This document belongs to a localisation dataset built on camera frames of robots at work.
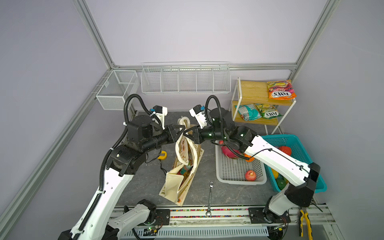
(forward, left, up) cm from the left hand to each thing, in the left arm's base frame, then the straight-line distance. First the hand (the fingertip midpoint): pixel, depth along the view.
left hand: (185, 130), depth 59 cm
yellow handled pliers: (-28, -55, -38) cm, 73 cm away
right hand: (+1, +1, -4) cm, 5 cm away
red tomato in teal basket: (+6, -60, -33) cm, 68 cm away
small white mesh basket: (+50, +46, -15) cm, 70 cm away
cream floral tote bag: (-4, -1, -13) cm, 13 cm away
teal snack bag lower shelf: (+27, -40, -21) cm, 52 cm away
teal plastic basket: (+4, -67, -34) cm, 75 cm away
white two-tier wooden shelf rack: (+30, -36, -7) cm, 48 cm away
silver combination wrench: (-10, -12, -38) cm, 41 cm away
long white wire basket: (+52, +1, -10) cm, 53 cm away
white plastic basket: (-3, -25, -39) cm, 47 cm away
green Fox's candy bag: (+27, -52, -21) cm, 62 cm away
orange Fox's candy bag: (+27, -52, -4) cm, 59 cm away
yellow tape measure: (+9, +16, -38) cm, 42 cm away
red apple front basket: (-8, -34, -34) cm, 49 cm away
